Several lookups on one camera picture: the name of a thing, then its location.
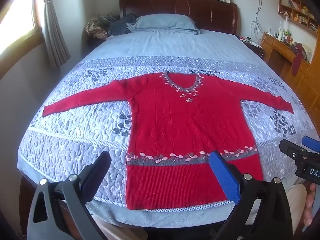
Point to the wooden desk cabinet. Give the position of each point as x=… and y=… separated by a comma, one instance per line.
x=305, y=85

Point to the window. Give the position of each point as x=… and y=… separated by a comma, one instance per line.
x=20, y=12

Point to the beige cloth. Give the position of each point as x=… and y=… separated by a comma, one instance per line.
x=296, y=205

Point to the small bottles group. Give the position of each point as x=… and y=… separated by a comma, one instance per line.
x=282, y=33

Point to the grey window curtain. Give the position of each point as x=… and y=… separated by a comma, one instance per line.
x=53, y=30

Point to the brown patterned cloth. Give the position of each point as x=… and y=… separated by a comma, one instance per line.
x=96, y=28

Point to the red knitted sweater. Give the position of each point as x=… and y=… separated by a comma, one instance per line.
x=175, y=120

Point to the light blue pillow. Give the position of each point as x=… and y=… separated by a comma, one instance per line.
x=162, y=22

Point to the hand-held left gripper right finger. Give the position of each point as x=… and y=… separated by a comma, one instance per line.
x=225, y=177

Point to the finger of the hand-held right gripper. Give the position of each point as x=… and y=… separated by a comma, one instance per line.
x=290, y=147
x=311, y=143

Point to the cluttered nightstand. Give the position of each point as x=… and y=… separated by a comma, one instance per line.
x=250, y=43

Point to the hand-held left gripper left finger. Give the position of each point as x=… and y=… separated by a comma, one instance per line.
x=96, y=172

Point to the person's right hand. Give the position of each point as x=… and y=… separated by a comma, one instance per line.
x=310, y=205

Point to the wooden wall shelf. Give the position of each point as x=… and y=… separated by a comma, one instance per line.
x=295, y=5

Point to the dark red hanging cloth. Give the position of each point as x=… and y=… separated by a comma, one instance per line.
x=297, y=60

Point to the dark wooden headboard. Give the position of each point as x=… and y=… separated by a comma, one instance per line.
x=200, y=10

